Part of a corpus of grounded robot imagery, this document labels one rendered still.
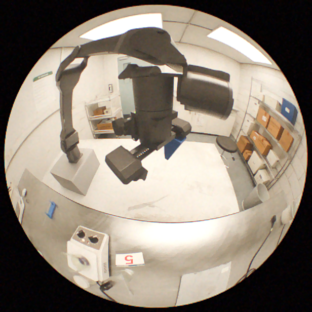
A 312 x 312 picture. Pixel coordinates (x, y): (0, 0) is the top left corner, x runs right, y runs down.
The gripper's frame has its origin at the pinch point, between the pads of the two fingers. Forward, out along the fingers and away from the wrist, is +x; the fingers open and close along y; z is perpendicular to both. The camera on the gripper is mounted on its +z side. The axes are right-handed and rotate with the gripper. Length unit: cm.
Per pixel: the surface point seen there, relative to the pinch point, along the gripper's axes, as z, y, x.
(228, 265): -44.1, 8.8, 18.3
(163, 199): -3.2, -0.3, 21.1
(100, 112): 206, -49, 51
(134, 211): 0.8, 10.6, 20.6
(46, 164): 140, 86, 50
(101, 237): -0.5, 26.3, 15.7
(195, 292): -41, 24, 18
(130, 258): -11.5, 23.8, 17.7
